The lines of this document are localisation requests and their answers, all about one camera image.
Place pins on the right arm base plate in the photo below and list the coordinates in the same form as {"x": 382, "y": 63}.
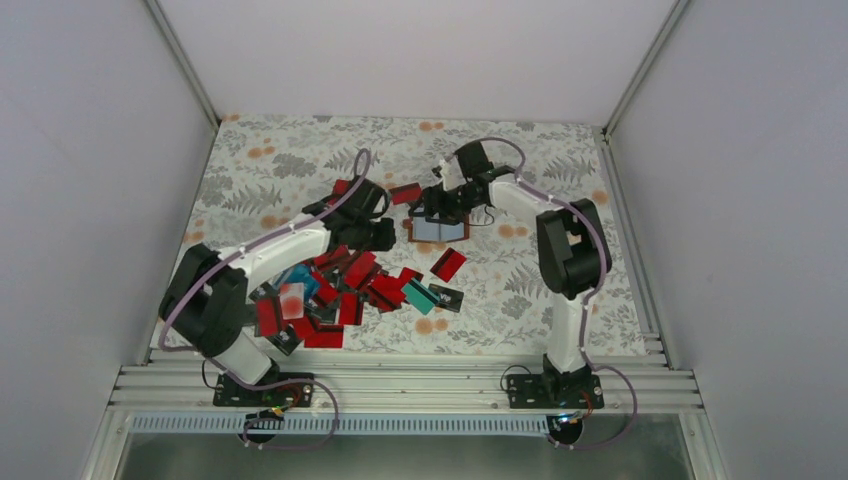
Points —
{"x": 534, "y": 392}

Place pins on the red card near holder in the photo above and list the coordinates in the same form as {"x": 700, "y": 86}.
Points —
{"x": 447, "y": 266}

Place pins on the red card pile centre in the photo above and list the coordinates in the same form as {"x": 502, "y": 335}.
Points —
{"x": 348, "y": 281}

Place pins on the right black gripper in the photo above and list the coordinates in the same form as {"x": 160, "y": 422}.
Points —
{"x": 428, "y": 195}

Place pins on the black VIP card right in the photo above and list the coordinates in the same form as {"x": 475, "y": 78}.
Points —
{"x": 448, "y": 298}

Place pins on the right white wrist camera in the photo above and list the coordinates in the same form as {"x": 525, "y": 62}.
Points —
{"x": 450, "y": 174}

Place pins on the blue card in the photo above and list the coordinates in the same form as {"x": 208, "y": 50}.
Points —
{"x": 299, "y": 273}

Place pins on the red card far centre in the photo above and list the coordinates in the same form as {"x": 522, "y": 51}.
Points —
{"x": 405, "y": 194}

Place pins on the red card bottom front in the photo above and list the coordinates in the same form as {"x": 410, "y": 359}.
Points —
{"x": 331, "y": 337}

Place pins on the black VIP card bottom left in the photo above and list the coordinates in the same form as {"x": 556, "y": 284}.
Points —
{"x": 286, "y": 341}

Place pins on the red card far left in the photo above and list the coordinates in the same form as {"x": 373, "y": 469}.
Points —
{"x": 340, "y": 187}

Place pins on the brown leather card holder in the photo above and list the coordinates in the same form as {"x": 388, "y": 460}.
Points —
{"x": 422, "y": 230}

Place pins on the teal card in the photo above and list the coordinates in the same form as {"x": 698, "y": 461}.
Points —
{"x": 419, "y": 296}

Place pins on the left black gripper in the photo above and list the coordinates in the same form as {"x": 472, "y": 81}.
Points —
{"x": 385, "y": 241}

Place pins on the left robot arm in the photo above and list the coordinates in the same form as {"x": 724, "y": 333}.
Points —
{"x": 206, "y": 301}

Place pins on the black vip card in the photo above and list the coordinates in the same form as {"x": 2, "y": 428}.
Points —
{"x": 448, "y": 298}
{"x": 286, "y": 341}

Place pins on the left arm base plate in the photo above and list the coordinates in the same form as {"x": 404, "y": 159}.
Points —
{"x": 296, "y": 393}

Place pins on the white card red blot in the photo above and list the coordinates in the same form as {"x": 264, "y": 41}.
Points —
{"x": 291, "y": 300}

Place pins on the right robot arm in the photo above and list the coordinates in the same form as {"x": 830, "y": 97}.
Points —
{"x": 573, "y": 253}

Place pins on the aluminium rail frame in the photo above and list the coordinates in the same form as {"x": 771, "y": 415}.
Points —
{"x": 396, "y": 393}

